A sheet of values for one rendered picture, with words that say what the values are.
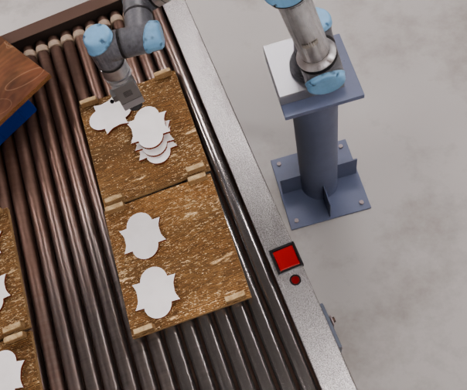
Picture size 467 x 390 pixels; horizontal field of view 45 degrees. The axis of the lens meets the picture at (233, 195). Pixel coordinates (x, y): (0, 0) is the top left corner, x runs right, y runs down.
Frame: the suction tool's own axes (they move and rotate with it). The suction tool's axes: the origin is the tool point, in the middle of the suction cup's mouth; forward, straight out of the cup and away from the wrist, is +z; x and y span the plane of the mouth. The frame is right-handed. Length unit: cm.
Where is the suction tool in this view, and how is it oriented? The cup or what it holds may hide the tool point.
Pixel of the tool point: (135, 104)
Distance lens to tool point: 171.8
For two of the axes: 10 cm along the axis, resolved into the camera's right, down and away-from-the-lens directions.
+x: 9.0, -4.4, 0.4
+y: 4.1, 8.0, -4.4
